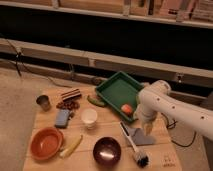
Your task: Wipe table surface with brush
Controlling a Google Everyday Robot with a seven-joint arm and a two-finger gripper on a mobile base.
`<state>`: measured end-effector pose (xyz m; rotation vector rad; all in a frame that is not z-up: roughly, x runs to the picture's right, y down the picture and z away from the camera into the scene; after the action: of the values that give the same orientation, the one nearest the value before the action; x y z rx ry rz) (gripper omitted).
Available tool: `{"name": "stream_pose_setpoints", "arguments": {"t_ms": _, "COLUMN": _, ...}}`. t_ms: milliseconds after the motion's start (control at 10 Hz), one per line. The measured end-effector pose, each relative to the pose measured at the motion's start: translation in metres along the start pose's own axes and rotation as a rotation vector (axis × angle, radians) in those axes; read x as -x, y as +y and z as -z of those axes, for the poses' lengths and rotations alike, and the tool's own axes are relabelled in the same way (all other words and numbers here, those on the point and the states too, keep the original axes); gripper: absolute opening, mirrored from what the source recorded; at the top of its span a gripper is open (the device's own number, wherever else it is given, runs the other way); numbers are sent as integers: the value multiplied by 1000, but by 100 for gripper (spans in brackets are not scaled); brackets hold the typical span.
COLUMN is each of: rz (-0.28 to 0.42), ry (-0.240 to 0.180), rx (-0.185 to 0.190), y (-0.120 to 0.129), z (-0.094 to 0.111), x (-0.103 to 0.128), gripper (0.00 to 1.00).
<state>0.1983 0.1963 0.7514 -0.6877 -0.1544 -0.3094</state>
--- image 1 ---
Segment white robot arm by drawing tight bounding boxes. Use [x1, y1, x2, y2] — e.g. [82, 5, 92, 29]
[134, 80, 213, 141]

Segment orange toy fruit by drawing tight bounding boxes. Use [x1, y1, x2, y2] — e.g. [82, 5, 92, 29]
[121, 104, 133, 116]

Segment orange bowl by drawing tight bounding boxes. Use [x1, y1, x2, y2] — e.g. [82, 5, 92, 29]
[30, 127, 64, 161]

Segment small metal cup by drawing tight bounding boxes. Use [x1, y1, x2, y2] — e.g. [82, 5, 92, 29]
[36, 95, 51, 111]

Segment green plastic tray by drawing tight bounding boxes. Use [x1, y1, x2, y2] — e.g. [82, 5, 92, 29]
[95, 71, 143, 123]

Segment yellow toy corn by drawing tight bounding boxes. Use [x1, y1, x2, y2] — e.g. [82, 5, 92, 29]
[59, 135, 83, 158]

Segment striped chocolate wafer block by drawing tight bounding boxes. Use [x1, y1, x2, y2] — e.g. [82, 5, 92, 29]
[61, 89, 82, 101]

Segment blue sponge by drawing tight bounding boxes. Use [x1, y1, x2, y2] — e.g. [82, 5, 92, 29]
[55, 110, 70, 128]

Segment green toy cucumber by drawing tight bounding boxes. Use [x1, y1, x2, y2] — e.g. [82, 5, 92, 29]
[87, 95, 106, 107]

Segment brown toy grapes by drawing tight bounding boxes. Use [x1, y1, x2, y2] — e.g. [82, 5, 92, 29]
[56, 100, 80, 110]

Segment grey floor cable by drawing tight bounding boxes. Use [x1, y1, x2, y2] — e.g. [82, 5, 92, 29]
[0, 33, 73, 89]

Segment white handled dish brush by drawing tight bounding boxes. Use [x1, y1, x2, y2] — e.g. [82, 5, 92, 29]
[120, 122, 149, 168]

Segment dark brown bowl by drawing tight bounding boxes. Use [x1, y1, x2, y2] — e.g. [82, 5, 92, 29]
[93, 137, 121, 167]

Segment white paper cup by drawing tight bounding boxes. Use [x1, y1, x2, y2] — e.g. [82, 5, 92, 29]
[81, 108, 98, 129]

